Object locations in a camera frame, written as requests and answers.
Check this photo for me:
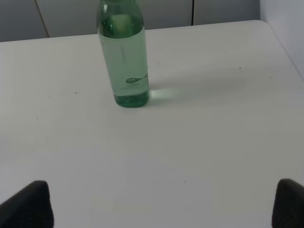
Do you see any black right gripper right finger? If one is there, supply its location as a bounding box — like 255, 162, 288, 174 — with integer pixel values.
271, 179, 304, 228

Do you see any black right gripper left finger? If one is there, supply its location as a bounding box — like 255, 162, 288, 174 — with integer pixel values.
0, 180, 55, 228

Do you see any green transparent water bottle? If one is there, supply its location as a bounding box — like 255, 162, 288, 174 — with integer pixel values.
96, 0, 150, 108

